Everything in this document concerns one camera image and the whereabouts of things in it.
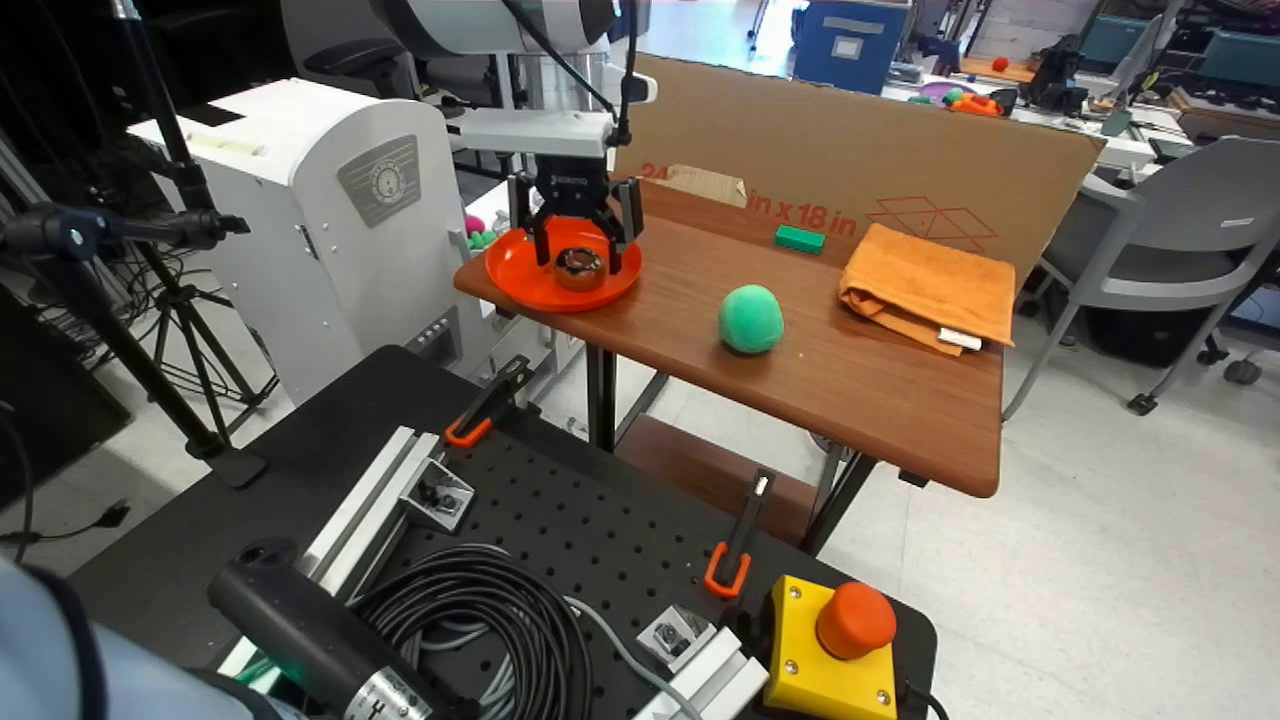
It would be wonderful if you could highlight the orange round plate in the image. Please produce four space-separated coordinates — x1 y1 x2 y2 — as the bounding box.
478 222 646 322

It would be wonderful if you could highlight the light blue fabric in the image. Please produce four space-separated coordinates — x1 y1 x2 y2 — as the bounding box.
0 554 270 720

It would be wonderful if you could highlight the coiled black cable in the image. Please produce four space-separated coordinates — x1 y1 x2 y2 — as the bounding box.
350 539 598 720

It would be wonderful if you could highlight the black perforated workbench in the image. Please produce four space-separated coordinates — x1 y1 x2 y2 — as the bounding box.
64 340 943 720

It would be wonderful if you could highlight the green foam ball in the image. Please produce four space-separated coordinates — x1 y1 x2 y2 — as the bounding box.
716 279 789 362

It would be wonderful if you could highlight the brown cardboard sheet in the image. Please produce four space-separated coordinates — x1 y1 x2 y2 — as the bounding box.
616 53 1113 294

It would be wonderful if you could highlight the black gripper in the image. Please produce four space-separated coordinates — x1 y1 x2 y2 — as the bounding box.
506 148 646 279

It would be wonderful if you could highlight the yellow emergency stop button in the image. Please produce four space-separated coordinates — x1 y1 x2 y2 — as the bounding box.
761 573 904 720

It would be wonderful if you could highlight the folded orange cloth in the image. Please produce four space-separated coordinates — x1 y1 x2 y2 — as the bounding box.
836 222 1019 362

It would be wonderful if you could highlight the black cylindrical camera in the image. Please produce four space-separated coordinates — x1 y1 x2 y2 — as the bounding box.
204 535 439 720

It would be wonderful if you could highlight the small brown donut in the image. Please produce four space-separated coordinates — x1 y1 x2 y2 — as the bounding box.
553 245 609 297

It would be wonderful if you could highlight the wooden top table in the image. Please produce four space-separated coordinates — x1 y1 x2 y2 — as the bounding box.
450 185 1009 563

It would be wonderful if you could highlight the aluminium extrusion bar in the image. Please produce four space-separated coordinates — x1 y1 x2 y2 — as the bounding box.
294 420 446 608
631 603 780 720

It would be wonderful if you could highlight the grey office chair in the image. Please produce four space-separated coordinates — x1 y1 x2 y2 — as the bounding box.
1001 133 1280 424

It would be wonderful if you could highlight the white machine cabinet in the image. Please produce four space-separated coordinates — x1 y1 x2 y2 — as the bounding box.
125 77 506 414

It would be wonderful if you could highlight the blue storage box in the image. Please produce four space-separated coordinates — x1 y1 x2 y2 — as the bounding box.
789 0 917 98

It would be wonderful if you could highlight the small green block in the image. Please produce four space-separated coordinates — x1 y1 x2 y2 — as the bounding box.
773 222 833 260

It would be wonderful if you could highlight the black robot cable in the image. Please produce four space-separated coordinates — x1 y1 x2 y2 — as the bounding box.
498 0 639 148

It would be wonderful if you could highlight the black camera tripod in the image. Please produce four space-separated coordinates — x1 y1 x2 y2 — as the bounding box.
0 0 289 464

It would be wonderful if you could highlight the orange handled black clamp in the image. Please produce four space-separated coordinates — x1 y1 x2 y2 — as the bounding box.
700 469 780 603
439 352 537 451

